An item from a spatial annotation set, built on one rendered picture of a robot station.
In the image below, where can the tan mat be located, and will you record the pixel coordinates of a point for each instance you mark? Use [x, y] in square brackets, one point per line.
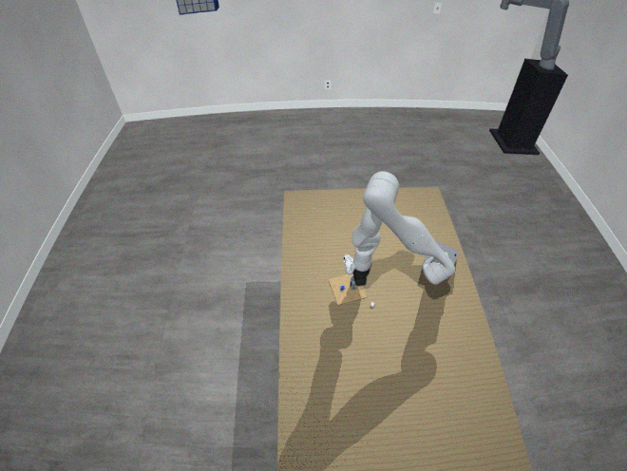
[345, 296]

